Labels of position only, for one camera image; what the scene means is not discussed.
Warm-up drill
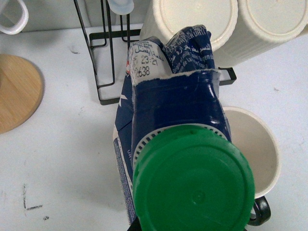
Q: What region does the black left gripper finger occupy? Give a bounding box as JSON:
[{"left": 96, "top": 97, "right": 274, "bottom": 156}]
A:
[{"left": 127, "top": 217, "right": 142, "bottom": 231}]

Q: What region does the blue white milk carton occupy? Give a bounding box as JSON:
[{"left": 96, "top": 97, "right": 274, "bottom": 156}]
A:
[{"left": 113, "top": 25, "right": 255, "bottom": 231}]

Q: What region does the cream smiley mug black handle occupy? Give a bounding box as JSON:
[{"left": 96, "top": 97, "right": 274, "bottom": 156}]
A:
[{"left": 223, "top": 106, "right": 282, "bottom": 226}]

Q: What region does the wooden mug tree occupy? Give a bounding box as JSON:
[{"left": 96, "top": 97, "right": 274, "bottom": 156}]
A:
[{"left": 0, "top": 54, "right": 44, "bottom": 134}]

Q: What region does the cream ribbed mug left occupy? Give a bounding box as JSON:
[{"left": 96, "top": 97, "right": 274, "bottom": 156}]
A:
[{"left": 140, "top": 0, "right": 238, "bottom": 51}]

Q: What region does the cream ribbed mug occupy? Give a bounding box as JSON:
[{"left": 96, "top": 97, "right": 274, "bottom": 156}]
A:
[
  {"left": 140, "top": 0, "right": 238, "bottom": 51},
  {"left": 214, "top": 0, "right": 308, "bottom": 67}
]

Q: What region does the white glossy mug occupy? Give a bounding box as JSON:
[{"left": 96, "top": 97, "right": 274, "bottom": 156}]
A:
[{"left": 0, "top": 0, "right": 29, "bottom": 35}]

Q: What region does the grey curtain backdrop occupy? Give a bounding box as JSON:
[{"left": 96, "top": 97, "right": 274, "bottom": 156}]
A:
[{"left": 21, "top": 0, "right": 154, "bottom": 33}]

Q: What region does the cream ribbed mug right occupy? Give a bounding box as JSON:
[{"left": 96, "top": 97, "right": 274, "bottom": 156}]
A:
[{"left": 214, "top": 0, "right": 308, "bottom": 67}]

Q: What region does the black wire cup rack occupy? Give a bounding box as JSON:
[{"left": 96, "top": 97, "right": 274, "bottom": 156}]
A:
[{"left": 73, "top": 0, "right": 237, "bottom": 106}]

